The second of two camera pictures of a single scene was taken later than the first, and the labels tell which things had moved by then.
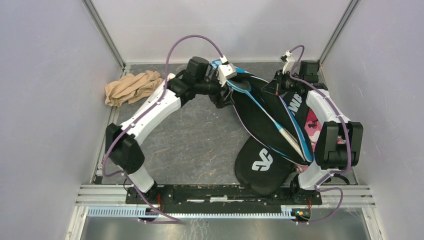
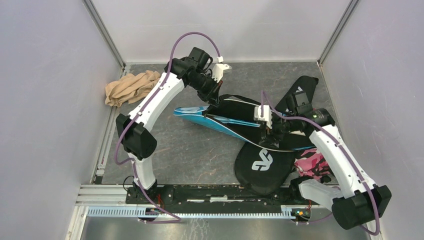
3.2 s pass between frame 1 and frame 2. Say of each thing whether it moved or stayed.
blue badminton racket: moved
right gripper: moved
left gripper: moved
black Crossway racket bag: stayed
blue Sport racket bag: moved
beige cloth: stayed
